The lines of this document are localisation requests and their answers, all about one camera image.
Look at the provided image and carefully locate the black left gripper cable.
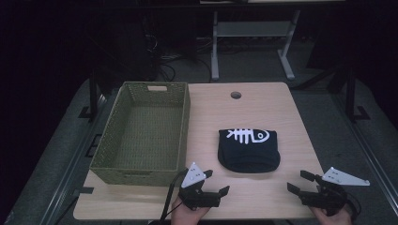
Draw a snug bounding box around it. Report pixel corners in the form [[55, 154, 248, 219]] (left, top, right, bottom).
[[160, 168, 190, 223]]

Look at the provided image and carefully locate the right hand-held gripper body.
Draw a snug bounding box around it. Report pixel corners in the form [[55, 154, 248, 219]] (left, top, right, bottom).
[[299, 166, 371, 218]]

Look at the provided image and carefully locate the white metal desk frame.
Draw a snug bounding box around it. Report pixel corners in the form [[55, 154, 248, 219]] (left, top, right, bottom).
[[210, 9, 301, 83]]

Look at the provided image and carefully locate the black fishbone-print cloth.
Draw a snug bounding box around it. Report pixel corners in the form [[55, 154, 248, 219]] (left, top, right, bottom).
[[217, 127, 282, 174]]

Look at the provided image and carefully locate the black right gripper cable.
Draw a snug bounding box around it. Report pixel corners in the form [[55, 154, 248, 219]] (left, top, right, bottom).
[[344, 191, 361, 221]]

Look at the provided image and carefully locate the green woven basket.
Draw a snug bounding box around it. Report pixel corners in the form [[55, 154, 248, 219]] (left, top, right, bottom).
[[89, 81, 191, 188]]

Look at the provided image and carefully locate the bundle of floor cables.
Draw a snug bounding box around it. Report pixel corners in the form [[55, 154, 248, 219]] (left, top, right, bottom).
[[142, 31, 215, 83]]

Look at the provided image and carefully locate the aluminium frame rail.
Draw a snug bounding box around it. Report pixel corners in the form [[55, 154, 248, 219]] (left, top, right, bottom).
[[329, 92, 398, 209], [38, 92, 121, 225]]

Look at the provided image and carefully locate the person's right hand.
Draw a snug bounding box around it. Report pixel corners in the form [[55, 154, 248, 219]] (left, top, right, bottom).
[[309, 203, 353, 225]]

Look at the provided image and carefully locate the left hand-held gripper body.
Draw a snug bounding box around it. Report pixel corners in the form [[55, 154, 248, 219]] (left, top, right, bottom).
[[177, 161, 222, 211]]

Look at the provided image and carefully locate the person's left hand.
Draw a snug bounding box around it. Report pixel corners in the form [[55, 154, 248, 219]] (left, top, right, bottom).
[[170, 196, 211, 225]]

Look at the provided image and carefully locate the black metal stand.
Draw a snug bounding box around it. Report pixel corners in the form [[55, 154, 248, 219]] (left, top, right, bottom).
[[328, 64, 372, 124], [77, 67, 102, 121]]

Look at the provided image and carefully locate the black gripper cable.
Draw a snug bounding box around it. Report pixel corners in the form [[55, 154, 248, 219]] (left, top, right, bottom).
[[160, 168, 190, 223], [344, 191, 361, 221]]

